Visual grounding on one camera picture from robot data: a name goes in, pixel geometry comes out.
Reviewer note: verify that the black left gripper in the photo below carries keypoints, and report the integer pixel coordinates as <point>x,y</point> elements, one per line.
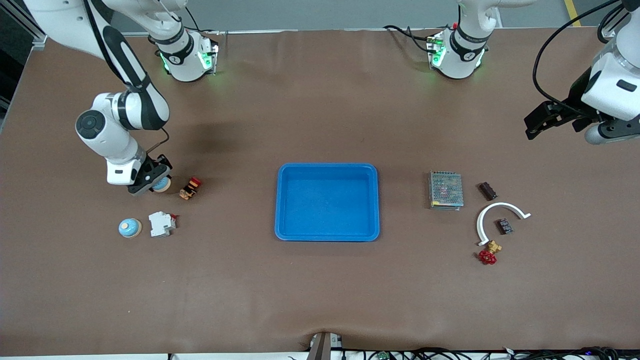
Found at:
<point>576,98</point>

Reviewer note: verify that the light blue desk bell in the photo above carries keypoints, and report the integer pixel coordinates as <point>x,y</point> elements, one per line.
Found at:
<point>130,228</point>
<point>163,188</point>

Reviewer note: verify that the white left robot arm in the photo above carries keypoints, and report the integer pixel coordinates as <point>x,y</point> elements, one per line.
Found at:
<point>462,55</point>

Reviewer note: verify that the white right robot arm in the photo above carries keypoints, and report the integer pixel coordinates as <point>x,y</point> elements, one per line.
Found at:
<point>112,145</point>

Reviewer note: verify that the red orange push button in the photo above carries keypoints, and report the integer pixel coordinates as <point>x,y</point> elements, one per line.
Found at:
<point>190,188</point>

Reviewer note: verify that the white circuit breaker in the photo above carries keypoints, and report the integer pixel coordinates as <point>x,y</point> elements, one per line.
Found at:
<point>161,224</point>

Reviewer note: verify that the white curved plastic clamp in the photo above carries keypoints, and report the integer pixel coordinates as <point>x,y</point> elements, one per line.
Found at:
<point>502,205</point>

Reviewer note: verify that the metal mesh power supply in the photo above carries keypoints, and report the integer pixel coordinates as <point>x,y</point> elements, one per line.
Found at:
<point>446,190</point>

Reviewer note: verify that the brass valve red handwheel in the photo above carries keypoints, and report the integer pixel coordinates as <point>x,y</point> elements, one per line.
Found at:
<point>487,257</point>

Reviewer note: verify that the blue plastic tray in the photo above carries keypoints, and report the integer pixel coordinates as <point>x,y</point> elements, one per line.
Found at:
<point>327,205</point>

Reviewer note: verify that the aluminium frame profile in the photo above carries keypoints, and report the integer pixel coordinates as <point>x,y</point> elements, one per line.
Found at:
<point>40,40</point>
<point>608,32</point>

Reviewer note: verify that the grey metal camera post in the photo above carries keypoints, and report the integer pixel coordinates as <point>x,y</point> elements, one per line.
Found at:
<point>322,347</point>

